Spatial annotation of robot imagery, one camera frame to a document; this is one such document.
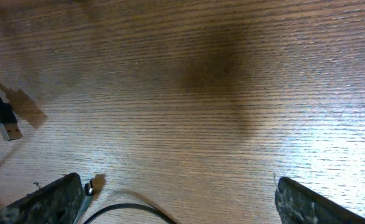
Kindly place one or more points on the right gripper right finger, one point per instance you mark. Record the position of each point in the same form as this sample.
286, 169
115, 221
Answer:
297, 204

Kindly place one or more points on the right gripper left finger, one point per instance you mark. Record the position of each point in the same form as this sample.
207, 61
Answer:
55, 203

